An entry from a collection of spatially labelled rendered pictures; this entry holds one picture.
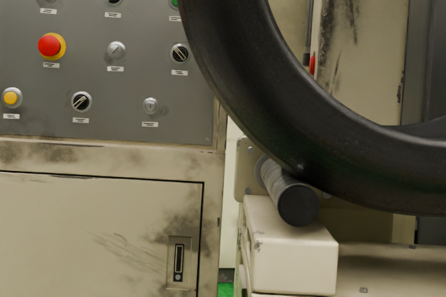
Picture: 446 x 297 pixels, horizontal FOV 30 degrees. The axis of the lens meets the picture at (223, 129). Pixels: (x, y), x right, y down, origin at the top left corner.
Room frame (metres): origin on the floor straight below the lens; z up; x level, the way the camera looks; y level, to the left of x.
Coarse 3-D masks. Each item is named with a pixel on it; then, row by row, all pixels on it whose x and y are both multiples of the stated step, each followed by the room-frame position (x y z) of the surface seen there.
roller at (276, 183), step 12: (264, 168) 1.14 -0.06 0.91; (276, 168) 1.05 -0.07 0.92; (264, 180) 1.10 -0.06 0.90; (276, 180) 0.96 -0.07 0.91; (288, 180) 0.91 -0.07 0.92; (300, 180) 0.90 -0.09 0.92; (276, 192) 0.90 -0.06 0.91; (288, 192) 0.86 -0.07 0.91; (300, 192) 0.86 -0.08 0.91; (312, 192) 0.86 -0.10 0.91; (276, 204) 0.88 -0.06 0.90; (288, 204) 0.86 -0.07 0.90; (300, 204) 0.86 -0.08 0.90; (312, 204) 0.86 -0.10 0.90; (288, 216) 0.86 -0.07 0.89; (300, 216) 0.86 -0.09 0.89; (312, 216) 0.86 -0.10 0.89
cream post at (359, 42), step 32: (320, 0) 1.26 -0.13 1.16; (352, 0) 1.23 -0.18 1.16; (384, 0) 1.23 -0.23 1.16; (320, 32) 1.24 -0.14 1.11; (352, 32) 1.23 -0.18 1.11; (384, 32) 1.23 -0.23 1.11; (320, 64) 1.23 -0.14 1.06; (352, 64) 1.23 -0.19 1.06; (384, 64) 1.23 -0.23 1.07; (352, 96) 1.23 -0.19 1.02; (384, 96) 1.23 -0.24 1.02; (352, 224) 1.23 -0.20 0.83; (384, 224) 1.23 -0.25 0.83
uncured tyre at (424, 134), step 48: (192, 0) 0.87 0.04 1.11; (240, 0) 0.84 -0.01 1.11; (192, 48) 0.90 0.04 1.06; (240, 48) 0.84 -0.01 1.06; (288, 48) 0.84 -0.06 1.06; (240, 96) 0.87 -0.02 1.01; (288, 96) 0.84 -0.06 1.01; (288, 144) 0.86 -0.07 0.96; (336, 144) 0.84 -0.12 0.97; (384, 144) 0.84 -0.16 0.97; (432, 144) 0.84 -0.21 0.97; (336, 192) 0.89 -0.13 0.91; (384, 192) 0.86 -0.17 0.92; (432, 192) 0.86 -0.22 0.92
